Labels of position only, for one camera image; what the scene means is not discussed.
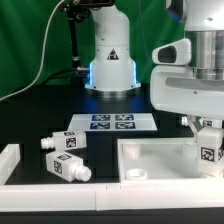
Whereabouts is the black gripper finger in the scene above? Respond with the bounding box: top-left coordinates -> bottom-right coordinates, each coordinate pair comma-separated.
187,116 -> 200,142

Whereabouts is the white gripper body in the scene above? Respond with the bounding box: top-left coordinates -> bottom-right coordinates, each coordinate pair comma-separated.
150,65 -> 224,120

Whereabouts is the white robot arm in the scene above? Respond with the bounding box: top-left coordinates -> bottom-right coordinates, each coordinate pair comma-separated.
86,0 -> 224,141

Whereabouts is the white marker sheet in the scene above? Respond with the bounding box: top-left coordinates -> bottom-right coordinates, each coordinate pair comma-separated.
68,113 -> 157,132

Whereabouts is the white U-shaped fence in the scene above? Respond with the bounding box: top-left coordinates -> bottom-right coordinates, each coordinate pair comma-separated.
0,144 -> 224,212

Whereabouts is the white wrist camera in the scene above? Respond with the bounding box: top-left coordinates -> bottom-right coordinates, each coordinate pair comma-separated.
152,38 -> 192,66

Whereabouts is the black camera stand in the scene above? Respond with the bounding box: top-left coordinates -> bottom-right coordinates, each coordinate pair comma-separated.
59,0 -> 90,78

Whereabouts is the grey cable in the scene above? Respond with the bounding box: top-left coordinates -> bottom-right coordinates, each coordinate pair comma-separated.
0,0 -> 66,103

